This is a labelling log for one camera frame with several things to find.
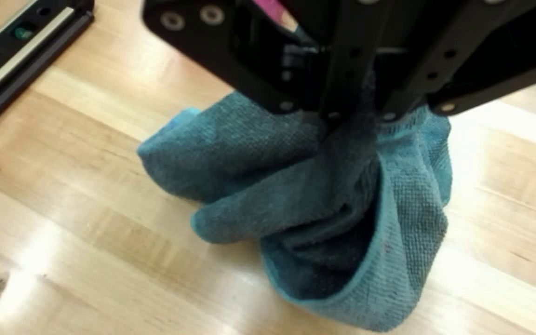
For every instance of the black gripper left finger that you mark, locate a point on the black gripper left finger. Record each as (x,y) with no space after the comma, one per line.
(342,63)

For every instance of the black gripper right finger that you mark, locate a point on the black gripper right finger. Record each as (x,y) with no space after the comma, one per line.
(465,63)

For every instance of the wooden table black frame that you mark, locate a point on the wooden table black frame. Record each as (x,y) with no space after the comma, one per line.
(93,262)

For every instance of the teal microfiber towel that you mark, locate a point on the teal microfiber towel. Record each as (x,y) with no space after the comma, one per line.
(292,206)

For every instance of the black spirit level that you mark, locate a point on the black spirit level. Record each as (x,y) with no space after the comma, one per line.
(7,57)

